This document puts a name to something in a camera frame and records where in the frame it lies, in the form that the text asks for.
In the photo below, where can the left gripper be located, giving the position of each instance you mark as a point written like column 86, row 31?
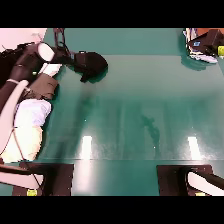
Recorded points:
column 90, row 64

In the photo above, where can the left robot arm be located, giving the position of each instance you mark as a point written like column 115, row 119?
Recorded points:
column 28, row 60

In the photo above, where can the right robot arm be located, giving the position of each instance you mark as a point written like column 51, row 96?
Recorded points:
column 203, row 181

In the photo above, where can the brown garment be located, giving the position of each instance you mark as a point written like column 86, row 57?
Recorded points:
column 45, row 87

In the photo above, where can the pale blue garment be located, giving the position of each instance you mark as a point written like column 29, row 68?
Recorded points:
column 33, row 111

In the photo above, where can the cream garment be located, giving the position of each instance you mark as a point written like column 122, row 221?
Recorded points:
column 26, row 143

